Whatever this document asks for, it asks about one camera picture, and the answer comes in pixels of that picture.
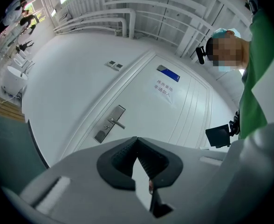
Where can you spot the person's green top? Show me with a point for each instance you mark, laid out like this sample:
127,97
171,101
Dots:
260,78

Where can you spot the black chest device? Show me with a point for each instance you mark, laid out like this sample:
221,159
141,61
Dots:
218,136

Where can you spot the black head camera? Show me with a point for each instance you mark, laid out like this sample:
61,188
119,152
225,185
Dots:
201,53

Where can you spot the blue face mask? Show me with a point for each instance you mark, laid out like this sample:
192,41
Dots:
228,68

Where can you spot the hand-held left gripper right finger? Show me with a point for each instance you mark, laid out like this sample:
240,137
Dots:
193,183

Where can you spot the silver door lock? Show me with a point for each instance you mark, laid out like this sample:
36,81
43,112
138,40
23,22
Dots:
109,122

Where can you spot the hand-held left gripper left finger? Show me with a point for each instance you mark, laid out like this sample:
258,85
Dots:
81,195

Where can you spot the blue door sign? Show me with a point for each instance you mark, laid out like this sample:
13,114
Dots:
168,74

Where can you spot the white round bathtub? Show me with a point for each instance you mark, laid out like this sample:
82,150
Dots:
14,78

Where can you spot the white wall switch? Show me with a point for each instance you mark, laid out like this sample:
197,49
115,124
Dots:
117,66
110,63

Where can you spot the person's head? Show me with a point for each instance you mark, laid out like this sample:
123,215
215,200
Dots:
230,52

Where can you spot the black stand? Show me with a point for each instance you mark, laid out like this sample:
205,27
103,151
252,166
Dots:
24,46

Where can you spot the wooden platform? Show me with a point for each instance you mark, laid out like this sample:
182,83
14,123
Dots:
4,109

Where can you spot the blue hair cap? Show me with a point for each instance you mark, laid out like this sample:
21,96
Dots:
223,32

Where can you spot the small metal key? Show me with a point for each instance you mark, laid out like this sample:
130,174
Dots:
106,127

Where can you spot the black chest mount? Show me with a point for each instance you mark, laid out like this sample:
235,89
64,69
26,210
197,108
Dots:
235,123

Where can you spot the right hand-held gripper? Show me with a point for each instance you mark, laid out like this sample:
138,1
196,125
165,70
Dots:
252,4

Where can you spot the white toilet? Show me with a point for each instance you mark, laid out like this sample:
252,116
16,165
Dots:
21,54
22,62

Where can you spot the white paper notice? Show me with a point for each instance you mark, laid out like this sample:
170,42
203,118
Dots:
163,91

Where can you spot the white ventilation duct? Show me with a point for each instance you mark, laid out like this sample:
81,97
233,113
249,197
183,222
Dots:
132,22
123,27

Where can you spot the white air conditioner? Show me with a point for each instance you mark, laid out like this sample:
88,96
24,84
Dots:
65,16

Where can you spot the white door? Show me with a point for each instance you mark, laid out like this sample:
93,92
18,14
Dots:
151,115

